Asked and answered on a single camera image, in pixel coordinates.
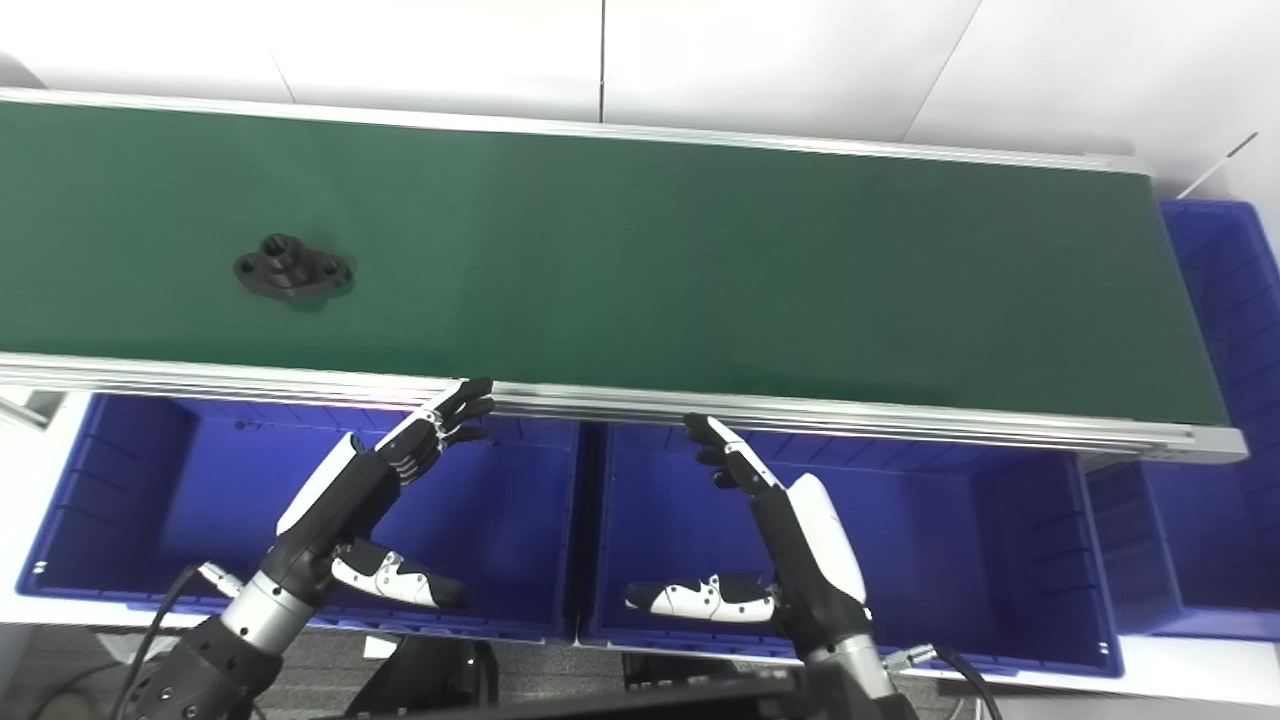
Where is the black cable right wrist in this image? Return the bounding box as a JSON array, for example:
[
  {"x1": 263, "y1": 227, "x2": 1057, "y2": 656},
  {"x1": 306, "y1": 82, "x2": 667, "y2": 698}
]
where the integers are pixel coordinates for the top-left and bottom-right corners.
[{"x1": 882, "y1": 644, "x2": 1007, "y2": 720}]

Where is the black cable wrist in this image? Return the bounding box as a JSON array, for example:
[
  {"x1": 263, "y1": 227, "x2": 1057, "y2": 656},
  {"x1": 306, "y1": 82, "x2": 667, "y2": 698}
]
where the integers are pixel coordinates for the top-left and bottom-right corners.
[
  {"x1": 882, "y1": 644, "x2": 1007, "y2": 720},
  {"x1": 118, "y1": 562, "x2": 245, "y2": 706}
]

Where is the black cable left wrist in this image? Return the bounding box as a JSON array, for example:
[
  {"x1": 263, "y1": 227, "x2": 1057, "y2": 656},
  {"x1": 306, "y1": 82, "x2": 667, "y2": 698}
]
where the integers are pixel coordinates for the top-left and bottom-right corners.
[{"x1": 118, "y1": 562, "x2": 245, "y2": 706}]

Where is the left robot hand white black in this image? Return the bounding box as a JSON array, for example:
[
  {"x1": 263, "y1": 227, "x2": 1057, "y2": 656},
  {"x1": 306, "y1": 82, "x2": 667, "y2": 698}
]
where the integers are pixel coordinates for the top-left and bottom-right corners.
[{"x1": 262, "y1": 378, "x2": 497, "y2": 612}]

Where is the black flanged machine part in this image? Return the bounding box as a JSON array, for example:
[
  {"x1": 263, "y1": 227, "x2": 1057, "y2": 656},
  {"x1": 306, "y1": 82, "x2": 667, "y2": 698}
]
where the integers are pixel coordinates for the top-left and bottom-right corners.
[{"x1": 233, "y1": 234, "x2": 354, "y2": 304}]

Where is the aluminium conveyor leg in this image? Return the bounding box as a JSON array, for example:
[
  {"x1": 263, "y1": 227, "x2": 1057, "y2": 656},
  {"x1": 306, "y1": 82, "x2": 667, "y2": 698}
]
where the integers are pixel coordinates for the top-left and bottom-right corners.
[{"x1": 0, "y1": 390, "x2": 53, "y2": 433}]

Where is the green conveyor belt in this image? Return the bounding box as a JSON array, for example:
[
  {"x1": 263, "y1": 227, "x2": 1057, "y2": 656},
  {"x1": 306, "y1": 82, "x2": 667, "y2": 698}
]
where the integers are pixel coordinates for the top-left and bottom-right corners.
[
  {"x1": 0, "y1": 88, "x2": 1249, "y2": 467},
  {"x1": 0, "y1": 100, "x2": 1229, "y2": 426}
]

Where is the black robot torso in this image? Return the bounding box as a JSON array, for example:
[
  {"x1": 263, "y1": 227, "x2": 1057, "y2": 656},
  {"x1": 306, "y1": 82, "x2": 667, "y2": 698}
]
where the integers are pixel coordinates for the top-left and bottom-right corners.
[{"x1": 345, "y1": 635, "x2": 806, "y2": 720}]

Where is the blue plastic bin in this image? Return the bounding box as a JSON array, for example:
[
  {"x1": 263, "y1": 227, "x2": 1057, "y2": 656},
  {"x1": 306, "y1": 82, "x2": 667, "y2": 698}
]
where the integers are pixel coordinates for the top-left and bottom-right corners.
[
  {"x1": 578, "y1": 420, "x2": 1124, "y2": 680},
  {"x1": 15, "y1": 392, "x2": 587, "y2": 642},
  {"x1": 1085, "y1": 200, "x2": 1280, "y2": 642}
]

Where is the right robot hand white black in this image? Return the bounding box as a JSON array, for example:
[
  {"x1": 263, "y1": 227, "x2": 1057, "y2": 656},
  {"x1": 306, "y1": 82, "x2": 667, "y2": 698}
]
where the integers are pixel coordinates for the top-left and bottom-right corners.
[{"x1": 625, "y1": 413, "x2": 872, "y2": 662}]

